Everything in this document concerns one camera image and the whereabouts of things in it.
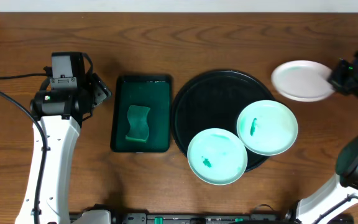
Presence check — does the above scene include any white plate top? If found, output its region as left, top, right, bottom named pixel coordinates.
left=271, top=60, right=335, bottom=102

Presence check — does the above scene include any white plate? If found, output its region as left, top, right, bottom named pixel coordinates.
left=271, top=60, right=335, bottom=102
left=187, top=128, right=248, bottom=185
left=236, top=100, right=298, bottom=156

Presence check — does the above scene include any green wavy sponge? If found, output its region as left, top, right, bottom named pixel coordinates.
left=126, top=105, right=150, bottom=143

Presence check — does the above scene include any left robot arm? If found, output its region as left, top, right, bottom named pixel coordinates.
left=15, top=73, right=111, bottom=223

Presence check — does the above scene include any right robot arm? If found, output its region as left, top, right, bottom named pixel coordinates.
left=284, top=51, right=358, bottom=223

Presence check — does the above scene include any black rectangular tray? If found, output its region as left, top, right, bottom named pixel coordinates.
left=110, top=75, right=172, bottom=153

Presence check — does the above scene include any white plate right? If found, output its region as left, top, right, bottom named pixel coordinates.
left=236, top=100, right=298, bottom=156

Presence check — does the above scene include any white plate bottom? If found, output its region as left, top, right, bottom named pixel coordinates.
left=187, top=128, right=248, bottom=185

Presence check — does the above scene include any left black cable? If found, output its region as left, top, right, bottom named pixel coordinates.
left=0, top=73, right=49, bottom=224

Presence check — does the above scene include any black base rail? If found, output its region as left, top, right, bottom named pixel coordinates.
left=112, top=213, right=279, bottom=224

